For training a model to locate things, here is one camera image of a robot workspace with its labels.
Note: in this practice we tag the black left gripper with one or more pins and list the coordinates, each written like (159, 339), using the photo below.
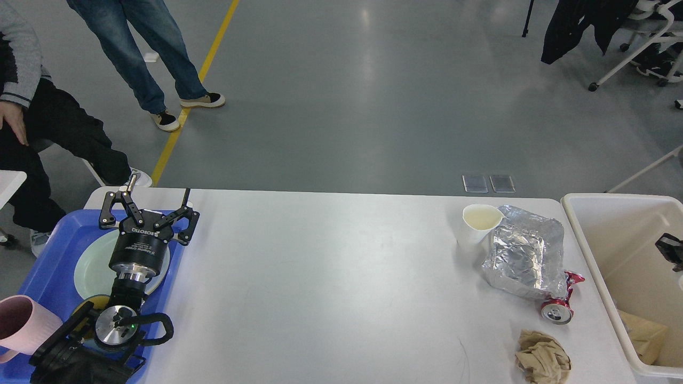
(141, 248)

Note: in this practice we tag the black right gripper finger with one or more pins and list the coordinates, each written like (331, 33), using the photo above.
(671, 248)

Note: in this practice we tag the mint green plate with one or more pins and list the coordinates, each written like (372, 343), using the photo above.
(93, 275)

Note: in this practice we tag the dark teal mug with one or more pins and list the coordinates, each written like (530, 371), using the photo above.
(89, 310)

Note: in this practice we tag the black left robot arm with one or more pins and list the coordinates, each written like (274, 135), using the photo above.
(102, 345)

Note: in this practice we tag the white plastic bin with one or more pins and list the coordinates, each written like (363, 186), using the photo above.
(617, 235)

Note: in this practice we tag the pink plate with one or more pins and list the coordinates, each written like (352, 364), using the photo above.
(157, 280)

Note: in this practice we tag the grey table leg at right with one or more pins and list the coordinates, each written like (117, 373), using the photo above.
(676, 153)

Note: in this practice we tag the crushed red soda can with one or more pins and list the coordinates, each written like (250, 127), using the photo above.
(558, 310)

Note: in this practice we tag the white side table corner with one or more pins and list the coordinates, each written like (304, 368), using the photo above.
(10, 183)

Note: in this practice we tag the small crumpled foil sheet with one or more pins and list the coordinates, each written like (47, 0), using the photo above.
(526, 255)

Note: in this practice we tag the pink mug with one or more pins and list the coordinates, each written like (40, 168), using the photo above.
(25, 326)

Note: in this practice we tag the seated person at left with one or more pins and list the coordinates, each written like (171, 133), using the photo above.
(33, 108)

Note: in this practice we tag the crumpled beige napkin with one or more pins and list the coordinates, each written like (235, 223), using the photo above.
(541, 358)

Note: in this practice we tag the right floor socket plate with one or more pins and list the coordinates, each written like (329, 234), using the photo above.
(502, 184)

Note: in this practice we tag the floor socket plate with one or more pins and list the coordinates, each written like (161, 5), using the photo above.
(475, 184)
(502, 184)

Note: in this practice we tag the upper white paper cup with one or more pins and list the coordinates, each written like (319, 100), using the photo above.
(477, 221)

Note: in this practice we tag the left floor socket plate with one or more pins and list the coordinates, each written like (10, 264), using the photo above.
(475, 184)

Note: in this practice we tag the white office chair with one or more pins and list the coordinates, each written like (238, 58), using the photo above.
(658, 21)

